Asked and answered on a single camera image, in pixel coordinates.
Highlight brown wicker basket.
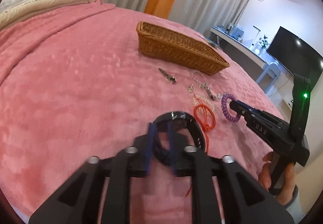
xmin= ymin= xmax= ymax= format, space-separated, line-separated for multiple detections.
xmin=136 ymin=22 xmax=230 ymax=76

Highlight purple spiral hair tie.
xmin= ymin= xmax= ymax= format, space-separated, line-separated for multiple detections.
xmin=220 ymin=92 xmax=241 ymax=123

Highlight beige quilt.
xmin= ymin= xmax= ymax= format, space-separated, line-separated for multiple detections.
xmin=1 ymin=0 xmax=102 ymax=30

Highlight white desk lamp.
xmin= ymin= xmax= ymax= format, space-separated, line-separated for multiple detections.
xmin=251 ymin=25 xmax=261 ymax=47

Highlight black watch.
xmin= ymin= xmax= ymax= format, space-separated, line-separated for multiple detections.
xmin=152 ymin=111 xmax=206 ymax=167

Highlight silver chain necklace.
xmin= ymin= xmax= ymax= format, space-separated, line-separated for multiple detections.
xmin=187 ymin=69 xmax=218 ymax=102

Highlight pink bed blanket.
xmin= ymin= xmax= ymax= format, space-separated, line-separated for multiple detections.
xmin=1 ymin=2 xmax=282 ymax=223

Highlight white flower vase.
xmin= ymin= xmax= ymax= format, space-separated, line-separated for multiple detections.
xmin=254 ymin=35 xmax=269 ymax=54

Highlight white chair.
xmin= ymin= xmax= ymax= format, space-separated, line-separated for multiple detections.
xmin=256 ymin=62 xmax=281 ymax=94

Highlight black television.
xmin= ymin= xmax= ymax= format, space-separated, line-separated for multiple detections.
xmin=267 ymin=26 xmax=322 ymax=89

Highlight white desk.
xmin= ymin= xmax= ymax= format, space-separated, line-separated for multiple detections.
xmin=210 ymin=26 xmax=268 ymax=69

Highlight right hand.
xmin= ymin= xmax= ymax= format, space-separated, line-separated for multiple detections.
xmin=258 ymin=152 xmax=296 ymax=206

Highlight items on bed corner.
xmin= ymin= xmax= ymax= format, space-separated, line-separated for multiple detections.
xmin=199 ymin=34 xmax=219 ymax=49

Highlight silver hair clip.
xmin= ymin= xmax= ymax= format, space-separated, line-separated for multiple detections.
xmin=158 ymin=68 xmax=176 ymax=84

